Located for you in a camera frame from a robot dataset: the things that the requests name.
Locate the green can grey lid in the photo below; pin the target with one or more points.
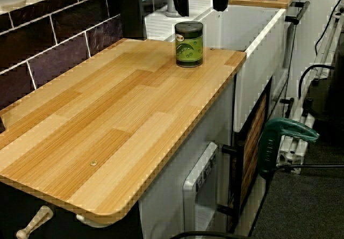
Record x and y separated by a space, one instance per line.
189 48

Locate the white toy sink unit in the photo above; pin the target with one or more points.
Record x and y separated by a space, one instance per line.
242 29

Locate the dark grey upright panel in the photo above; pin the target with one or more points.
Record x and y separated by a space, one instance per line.
131 13

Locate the white stove cabinet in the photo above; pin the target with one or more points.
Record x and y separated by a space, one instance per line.
303 48

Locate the green clamp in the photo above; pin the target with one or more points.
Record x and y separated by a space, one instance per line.
268 147

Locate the white counter cabinet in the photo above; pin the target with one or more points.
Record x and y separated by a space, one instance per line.
166 182

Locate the grey dispenser panel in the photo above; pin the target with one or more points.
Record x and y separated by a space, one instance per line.
188 190

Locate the black upright panel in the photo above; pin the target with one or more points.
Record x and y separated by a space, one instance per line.
2 124

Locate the dark drawer cabinet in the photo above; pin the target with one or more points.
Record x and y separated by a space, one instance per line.
67 231

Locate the cream drawer knob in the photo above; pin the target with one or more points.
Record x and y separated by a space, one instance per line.
35 223

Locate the black frame slatted door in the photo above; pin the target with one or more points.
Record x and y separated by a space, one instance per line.
252 142

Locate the aluminium frame rail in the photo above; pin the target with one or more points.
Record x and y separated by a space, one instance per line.
295 147

